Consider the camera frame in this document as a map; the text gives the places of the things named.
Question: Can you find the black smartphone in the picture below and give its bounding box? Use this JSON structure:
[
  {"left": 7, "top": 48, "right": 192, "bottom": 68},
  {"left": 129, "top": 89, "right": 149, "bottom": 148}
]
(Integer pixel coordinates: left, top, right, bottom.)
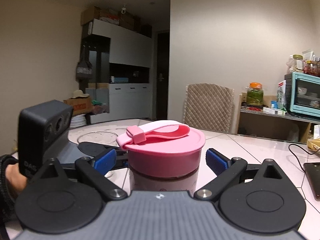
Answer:
[{"left": 303, "top": 163, "right": 320, "bottom": 200}]

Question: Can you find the pink Hello Kitty bottle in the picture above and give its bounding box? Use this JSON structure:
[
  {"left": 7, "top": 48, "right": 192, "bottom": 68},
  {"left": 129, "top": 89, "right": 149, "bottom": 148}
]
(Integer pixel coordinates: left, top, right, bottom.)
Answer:
[{"left": 129, "top": 168, "right": 199, "bottom": 195}]

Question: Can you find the pink bottle cap with strap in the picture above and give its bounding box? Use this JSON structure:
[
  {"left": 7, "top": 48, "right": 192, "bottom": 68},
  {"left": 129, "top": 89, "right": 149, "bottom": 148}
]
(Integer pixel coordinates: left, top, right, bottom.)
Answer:
[{"left": 116, "top": 120, "right": 206, "bottom": 178}]

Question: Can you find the hanging dark bag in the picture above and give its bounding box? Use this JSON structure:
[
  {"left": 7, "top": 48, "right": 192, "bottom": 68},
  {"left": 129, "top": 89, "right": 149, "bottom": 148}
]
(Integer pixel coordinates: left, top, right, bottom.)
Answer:
[{"left": 75, "top": 46, "right": 92, "bottom": 81}]

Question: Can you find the cardboard box with hat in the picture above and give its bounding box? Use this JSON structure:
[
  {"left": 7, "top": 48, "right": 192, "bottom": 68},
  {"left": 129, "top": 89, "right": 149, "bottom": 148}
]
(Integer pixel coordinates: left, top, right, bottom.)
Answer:
[{"left": 63, "top": 90, "right": 92, "bottom": 116}]

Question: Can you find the white and black cabinet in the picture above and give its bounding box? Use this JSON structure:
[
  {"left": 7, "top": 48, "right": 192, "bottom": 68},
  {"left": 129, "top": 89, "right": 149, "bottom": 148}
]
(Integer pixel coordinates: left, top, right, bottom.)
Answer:
[{"left": 79, "top": 19, "right": 152, "bottom": 124}]

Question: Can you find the clear glass bowl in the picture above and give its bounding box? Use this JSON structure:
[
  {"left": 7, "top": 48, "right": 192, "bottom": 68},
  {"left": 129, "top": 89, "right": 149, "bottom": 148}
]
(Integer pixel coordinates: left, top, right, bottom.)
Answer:
[{"left": 77, "top": 130, "right": 118, "bottom": 146}]

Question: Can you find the wooden side shelf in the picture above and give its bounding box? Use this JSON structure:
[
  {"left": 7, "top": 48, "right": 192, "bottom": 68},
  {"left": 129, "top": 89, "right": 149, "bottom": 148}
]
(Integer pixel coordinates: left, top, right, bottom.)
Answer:
[{"left": 235, "top": 93, "right": 319, "bottom": 143}]

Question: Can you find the red chili jar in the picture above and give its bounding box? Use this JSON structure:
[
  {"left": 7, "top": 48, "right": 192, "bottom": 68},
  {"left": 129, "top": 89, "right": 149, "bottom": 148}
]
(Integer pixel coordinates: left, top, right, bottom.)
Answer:
[{"left": 303, "top": 60, "right": 320, "bottom": 77}]

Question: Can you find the light contents glass jar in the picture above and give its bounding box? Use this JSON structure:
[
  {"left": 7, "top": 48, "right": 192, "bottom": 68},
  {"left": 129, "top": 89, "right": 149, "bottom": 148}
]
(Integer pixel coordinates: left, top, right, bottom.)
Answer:
[{"left": 286, "top": 54, "right": 304, "bottom": 73}]

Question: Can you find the left hand in black sleeve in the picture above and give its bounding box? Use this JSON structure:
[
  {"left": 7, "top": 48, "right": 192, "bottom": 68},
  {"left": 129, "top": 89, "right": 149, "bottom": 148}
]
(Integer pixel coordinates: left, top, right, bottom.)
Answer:
[{"left": 0, "top": 154, "right": 28, "bottom": 222}]

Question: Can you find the green pickle jar orange lid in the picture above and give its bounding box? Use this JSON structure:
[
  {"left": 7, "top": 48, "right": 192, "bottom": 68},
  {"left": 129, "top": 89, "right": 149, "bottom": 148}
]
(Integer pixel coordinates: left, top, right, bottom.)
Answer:
[{"left": 246, "top": 82, "right": 264, "bottom": 106}]

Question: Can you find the teal toaster oven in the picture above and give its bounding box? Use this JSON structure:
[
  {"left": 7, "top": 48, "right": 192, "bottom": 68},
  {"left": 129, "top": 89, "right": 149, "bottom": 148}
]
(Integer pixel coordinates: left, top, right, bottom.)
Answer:
[{"left": 285, "top": 72, "right": 319, "bottom": 118}]

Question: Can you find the black charging cable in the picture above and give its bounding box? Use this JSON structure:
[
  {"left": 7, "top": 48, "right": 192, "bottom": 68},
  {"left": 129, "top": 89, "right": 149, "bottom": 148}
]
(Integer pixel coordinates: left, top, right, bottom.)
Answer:
[{"left": 288, "top": 142, "right": 320, "bottom": 173}]

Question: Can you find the yellow snack bag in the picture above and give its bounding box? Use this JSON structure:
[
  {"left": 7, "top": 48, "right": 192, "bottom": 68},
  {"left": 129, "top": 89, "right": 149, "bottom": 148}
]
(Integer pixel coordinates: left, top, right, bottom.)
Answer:
[{"left": 306, "top": 138, "right": 320, "bottom": 154}]

